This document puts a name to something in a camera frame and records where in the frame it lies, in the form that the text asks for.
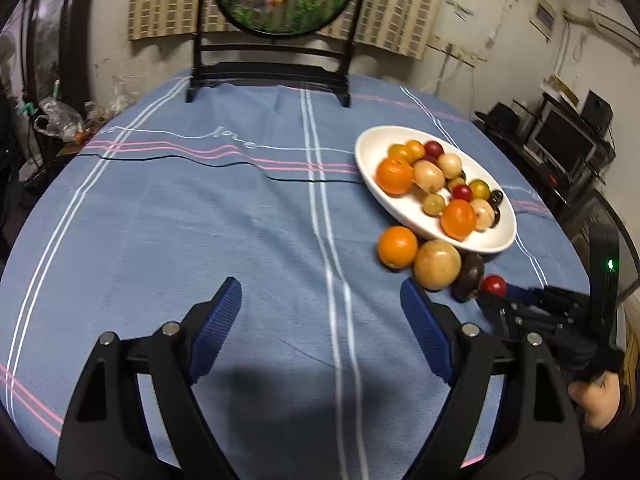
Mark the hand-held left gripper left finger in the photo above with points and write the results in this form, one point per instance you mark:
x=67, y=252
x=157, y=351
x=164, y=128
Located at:
x=217, y=330

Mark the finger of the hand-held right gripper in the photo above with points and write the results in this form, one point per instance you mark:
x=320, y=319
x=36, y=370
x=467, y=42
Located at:
x=515, y=291
x=500, y=305

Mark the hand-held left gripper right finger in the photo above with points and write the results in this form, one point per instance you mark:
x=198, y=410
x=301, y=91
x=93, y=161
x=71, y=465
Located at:
x=425, y=330

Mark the red cherry tomato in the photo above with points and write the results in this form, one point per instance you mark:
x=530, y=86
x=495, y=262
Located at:
x=493, y=285
x=462, y=192

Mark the tan round passion fruit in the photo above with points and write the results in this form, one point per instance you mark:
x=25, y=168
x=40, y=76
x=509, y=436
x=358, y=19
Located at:
x=437, y=265
x=481, y=214

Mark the dark purple plum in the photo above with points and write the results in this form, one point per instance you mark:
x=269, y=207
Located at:
x=496, y=197

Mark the small green-yellow fruit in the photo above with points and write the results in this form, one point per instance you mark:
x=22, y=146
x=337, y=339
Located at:
x=456, y=183

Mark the pale yellow round fruit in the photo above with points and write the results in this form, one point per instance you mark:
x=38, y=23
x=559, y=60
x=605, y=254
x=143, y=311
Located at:
x=450, y=164

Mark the purple-striped tan melon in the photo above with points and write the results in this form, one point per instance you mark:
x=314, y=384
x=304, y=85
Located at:
x=428, y=175

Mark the white oval plate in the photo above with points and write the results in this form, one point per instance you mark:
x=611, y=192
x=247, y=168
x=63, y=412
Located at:
x=375, y=142

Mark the person's right hand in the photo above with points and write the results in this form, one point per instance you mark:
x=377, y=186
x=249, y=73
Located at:
x=597, y=405

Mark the dark purple avocado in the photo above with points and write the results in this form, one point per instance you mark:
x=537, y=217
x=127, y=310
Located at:
x=469, y=276

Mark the dark brown fruit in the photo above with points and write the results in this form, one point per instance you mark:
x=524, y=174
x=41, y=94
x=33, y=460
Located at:
x=496, y=217

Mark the blue striped tablecloth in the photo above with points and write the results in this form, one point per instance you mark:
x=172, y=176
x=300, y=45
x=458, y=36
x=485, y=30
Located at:
x=150, y=235

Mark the small yellowish fruit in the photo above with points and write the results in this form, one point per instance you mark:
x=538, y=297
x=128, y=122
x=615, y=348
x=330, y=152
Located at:
x=433, y=204

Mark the black metal shelf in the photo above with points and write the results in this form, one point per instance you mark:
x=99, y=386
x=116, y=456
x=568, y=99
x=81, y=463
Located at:
x=607, y=160

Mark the black computer monitor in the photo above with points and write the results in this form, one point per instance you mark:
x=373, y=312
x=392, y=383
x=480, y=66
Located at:
x=565, y=140

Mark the black hat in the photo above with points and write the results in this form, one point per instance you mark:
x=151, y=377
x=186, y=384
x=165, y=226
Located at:
x=500, y=116

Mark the small orange kumquat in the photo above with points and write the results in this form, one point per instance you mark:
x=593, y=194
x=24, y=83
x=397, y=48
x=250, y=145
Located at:
x=397, y=151

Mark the black speaker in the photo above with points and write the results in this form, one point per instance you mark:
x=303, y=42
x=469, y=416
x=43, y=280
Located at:
x=596, y=110

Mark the cardboard box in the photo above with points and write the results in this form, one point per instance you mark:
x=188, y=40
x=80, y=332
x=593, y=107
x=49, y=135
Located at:
x=560, y=89

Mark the white power strip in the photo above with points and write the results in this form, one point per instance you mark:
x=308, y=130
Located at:
x=460, y=55

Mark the round screen on black stand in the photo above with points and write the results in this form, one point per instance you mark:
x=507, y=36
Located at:
x=270, y=70

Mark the clear plastic bag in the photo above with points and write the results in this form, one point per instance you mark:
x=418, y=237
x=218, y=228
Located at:
x=57, y=115

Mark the black framed glass cabinet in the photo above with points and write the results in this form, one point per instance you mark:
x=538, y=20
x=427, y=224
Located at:
x=80, y=35

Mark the white wall panel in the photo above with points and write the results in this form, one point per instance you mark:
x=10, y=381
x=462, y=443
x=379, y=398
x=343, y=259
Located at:
x=545, y=17

